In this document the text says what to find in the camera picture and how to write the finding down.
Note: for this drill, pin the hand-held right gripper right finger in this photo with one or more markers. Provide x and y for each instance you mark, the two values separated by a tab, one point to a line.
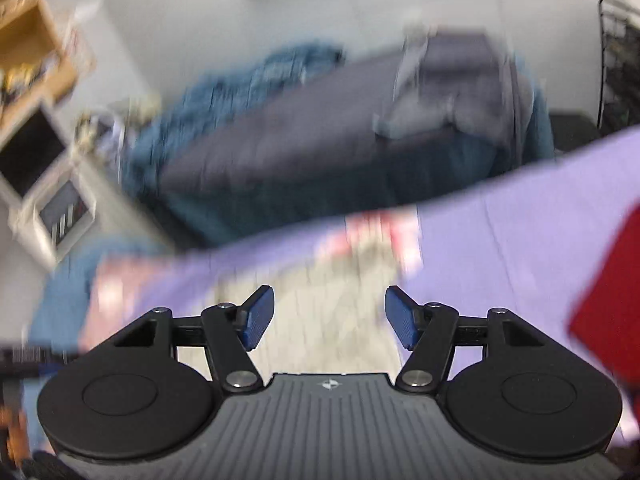
401	317

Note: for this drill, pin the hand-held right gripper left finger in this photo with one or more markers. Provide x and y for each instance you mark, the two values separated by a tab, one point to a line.
257	317

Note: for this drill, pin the cream polka dot sweater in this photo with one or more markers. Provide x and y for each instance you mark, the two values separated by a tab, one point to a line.
325	310

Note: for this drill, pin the purple floral bedsheet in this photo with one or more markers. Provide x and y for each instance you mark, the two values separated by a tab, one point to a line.
500	240

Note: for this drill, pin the dark grey duvet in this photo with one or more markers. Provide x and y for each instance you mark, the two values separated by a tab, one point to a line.
300	150

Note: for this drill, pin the blue bed sheet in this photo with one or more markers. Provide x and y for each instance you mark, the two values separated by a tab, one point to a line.
65	290

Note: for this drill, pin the crumpled blue blanket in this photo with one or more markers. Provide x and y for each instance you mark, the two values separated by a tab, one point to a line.
160	145

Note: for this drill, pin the light grey cloth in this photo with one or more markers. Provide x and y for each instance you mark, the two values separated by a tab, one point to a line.
415	110

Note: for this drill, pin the red knit garment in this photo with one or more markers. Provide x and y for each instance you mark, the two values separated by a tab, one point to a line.
615	300

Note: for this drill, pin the white device with display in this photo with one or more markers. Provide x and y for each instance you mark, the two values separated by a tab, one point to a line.
65	215

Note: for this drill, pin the white cabinet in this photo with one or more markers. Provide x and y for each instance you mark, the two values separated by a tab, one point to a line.
30	160

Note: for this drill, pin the wooden shelf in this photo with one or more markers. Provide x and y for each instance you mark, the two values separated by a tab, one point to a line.
25	25

